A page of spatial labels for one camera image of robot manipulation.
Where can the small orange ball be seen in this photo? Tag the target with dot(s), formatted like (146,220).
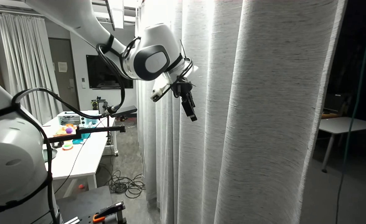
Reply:
(82,187)

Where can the teal plastic tray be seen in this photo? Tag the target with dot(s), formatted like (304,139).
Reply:
(82,139)

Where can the green white plate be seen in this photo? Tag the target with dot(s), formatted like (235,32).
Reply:
(68,146)

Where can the grey door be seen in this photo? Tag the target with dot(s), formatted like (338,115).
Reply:
(65,92)

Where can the black low bench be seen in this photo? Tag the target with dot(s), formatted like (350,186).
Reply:
(125,113)

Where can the white paper sign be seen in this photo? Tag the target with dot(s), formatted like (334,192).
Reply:
(63,67)

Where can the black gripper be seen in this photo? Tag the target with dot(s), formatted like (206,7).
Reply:
(185,92)

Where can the white plastic box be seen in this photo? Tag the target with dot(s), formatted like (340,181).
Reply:
(72,120)

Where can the white pleated curtain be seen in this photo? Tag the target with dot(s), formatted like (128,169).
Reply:
(26,54)

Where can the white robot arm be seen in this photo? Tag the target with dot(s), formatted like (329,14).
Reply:
(9,166)

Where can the grey fabric curtain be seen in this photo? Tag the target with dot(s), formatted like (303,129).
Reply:
(253,125)

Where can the black robot workbench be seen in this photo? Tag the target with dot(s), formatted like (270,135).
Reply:
(84,204)

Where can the white ceiling light fixture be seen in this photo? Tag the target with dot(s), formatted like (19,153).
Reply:
(116,13)

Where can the white work table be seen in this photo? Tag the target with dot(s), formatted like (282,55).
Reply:
(88,158)

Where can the black orange bar clamp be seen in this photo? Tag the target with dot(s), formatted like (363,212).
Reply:
(109,214)

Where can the green black small device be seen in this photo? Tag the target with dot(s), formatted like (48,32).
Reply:
(99,105)

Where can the black wall monitor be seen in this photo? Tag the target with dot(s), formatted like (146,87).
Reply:
(104,77)

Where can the purple toy ball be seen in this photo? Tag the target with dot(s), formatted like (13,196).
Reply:
(69,130)

